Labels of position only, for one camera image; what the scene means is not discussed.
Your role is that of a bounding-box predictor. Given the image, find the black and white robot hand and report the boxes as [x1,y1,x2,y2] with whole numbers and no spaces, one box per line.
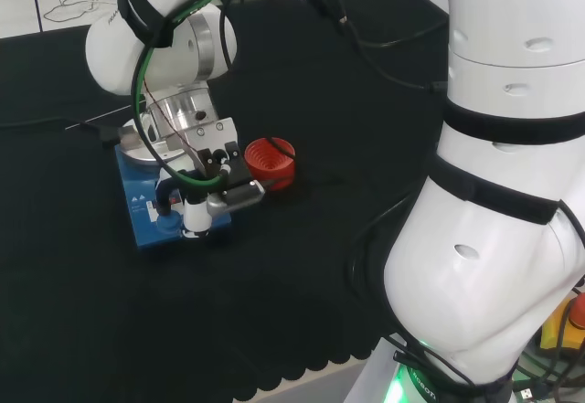
[153,141,252,242]

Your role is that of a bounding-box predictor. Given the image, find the heater with blue base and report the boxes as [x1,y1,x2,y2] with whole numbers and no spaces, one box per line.
[113,140,234,251]

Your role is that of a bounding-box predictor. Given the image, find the black bench cloth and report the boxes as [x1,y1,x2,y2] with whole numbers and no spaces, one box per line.
[0,0,452,403]

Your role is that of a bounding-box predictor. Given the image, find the grey flask clamp black knobs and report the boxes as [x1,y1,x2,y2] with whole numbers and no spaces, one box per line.
[98,122,144,154]

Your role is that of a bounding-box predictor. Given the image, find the thin glass rod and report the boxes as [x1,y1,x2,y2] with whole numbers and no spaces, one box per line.
[67,101,134,129]

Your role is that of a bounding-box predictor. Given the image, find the yellow stop button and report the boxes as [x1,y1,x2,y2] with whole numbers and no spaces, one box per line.
[540,293,585,355]

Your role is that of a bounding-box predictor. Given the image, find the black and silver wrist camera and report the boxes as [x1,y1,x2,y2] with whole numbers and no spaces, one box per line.
[206,179,267,216]

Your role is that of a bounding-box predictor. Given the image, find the red stepped plastic ring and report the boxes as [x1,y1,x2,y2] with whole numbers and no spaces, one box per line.
[243,136,297,192]

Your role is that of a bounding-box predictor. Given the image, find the black heater power cable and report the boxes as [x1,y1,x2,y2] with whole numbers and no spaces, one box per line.
[0,116,107,140]

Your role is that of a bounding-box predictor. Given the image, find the thin floor cable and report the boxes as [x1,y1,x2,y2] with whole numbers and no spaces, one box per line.
[43,0,121,25]

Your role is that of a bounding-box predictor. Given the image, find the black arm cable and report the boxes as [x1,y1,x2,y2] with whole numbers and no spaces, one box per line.
[295,0,450,91]

